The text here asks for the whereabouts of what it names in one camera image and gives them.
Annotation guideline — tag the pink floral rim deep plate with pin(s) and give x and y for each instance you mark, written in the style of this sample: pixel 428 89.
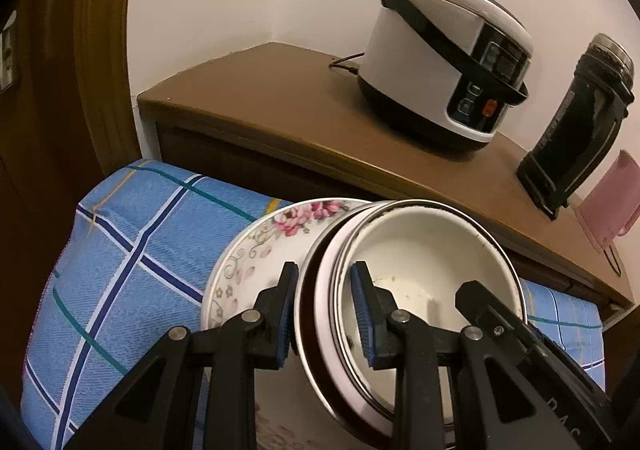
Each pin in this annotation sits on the pink floral rim deep plate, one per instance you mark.
pixel 250 250

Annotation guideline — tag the stainless steel bowl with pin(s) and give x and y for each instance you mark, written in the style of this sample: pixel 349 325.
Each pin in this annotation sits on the stainless steel bowl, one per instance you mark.
pixel 352 222

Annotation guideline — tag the white enamel bowl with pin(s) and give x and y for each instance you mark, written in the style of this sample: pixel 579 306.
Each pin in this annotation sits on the white enamel bowl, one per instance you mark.
pixel 425 255

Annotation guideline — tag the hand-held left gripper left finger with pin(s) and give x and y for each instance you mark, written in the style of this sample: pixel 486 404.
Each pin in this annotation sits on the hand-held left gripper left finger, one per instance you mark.
pixel 286 325

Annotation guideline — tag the brown wooden door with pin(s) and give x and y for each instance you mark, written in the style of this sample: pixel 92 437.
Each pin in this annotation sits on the brown wooden door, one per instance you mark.
pixel 45 155

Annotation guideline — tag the black thermos flask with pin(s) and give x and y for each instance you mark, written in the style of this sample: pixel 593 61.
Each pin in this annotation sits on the black thermos flask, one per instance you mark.
pixel 570 140

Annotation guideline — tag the white black rice cooker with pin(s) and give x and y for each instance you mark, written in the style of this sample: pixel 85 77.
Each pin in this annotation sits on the white black rice cooker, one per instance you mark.
pixel 415 55

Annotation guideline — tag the wooden door frame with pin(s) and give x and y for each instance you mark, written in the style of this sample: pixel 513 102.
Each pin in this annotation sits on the wooden door frame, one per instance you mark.
pixel 105 55

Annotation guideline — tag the blue plaid tablecloth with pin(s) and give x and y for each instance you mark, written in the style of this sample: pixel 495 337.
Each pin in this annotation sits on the blue plaid tablecloth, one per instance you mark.
pixel 125 230

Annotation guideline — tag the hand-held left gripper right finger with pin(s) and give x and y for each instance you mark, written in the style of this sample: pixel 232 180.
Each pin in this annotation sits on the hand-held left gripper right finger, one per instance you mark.
pixel 362 325

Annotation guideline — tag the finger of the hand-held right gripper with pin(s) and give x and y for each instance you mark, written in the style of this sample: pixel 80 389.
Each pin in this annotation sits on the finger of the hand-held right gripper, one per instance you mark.
pixel 485 310

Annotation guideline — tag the brown wooden cabinet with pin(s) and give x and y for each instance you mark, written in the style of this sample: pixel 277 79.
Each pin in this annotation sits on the brown wooden cabinet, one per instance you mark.
pixel 300 105

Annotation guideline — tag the pink electric kettle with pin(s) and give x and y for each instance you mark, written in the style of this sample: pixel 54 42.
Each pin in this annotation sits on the pink electric kettle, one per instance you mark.
pixel 610 205

